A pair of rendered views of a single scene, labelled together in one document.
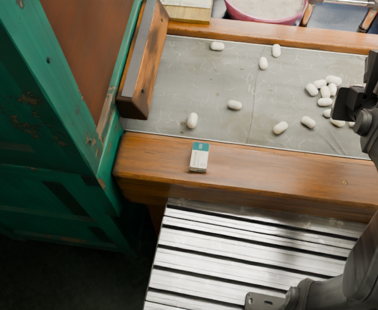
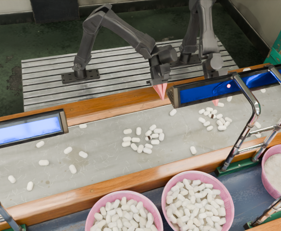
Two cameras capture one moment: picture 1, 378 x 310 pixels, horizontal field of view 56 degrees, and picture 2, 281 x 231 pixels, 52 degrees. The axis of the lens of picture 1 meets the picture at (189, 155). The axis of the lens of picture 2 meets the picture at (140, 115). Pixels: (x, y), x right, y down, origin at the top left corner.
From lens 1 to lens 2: 1.53 m
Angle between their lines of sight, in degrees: 62
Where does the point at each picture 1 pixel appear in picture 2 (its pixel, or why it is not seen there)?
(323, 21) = (246, 191)
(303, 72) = (236, 129)
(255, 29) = (276, 138)
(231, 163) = not seen: hidden behind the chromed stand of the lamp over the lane
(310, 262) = (186, 75)
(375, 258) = not seen: outside the picture
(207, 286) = not seen: hidden behind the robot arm
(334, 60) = (227, 143)
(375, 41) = (215, 155)
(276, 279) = (195, 68)
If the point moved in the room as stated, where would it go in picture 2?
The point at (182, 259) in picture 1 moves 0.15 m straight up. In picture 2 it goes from (226, 63) to (234, 43)
